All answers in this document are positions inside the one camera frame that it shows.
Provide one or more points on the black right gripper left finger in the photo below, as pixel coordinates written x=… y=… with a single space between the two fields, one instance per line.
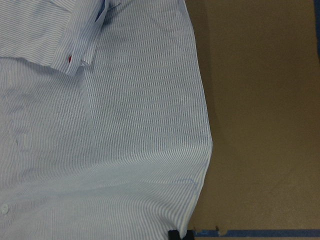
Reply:
x=174 y=235

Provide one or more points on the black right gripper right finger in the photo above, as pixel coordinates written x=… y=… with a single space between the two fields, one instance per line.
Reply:
x=189 y=235

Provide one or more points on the light blue striped shirt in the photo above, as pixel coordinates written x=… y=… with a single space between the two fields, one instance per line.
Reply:
x=104 y=129

